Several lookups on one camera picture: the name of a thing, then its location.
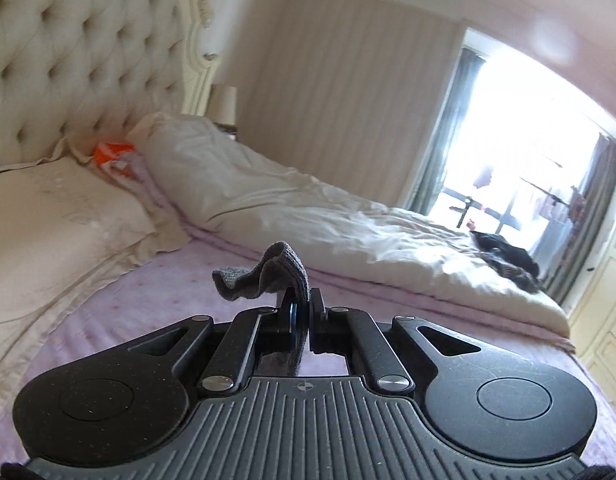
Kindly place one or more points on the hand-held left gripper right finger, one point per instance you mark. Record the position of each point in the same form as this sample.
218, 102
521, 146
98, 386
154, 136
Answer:
318, 317

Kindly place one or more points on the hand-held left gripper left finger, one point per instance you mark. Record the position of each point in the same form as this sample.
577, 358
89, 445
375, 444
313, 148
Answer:
292, 321

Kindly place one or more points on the grey knit sweater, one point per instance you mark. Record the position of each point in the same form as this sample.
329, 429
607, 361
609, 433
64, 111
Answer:
283, 262

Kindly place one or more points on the pile of dark clothes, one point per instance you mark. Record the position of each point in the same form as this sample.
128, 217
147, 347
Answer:
508, 257

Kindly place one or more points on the clothes drying rack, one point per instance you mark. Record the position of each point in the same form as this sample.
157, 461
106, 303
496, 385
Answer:
548, 195

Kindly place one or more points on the cream duvet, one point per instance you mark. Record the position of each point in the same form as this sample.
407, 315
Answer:
298, 210

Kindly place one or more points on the bed with purple patterned sheet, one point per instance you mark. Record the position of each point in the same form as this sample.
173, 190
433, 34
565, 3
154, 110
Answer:
153, 290

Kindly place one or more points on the table lamp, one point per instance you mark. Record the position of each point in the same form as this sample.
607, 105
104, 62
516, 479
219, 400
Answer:
223, 102

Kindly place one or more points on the grey curtain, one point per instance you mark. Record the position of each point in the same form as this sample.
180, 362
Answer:
588, 200
450, 125

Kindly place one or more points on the orange and white cloth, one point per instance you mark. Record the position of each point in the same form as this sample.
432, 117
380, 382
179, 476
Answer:
110, 154

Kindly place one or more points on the cream pillow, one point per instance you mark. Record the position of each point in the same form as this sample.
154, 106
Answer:
53, 220

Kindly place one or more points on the cream wardrobe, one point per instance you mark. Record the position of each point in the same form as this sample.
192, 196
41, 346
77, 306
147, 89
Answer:
608, 320

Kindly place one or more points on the cream tufted headboard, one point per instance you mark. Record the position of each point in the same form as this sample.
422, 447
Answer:
63, 50

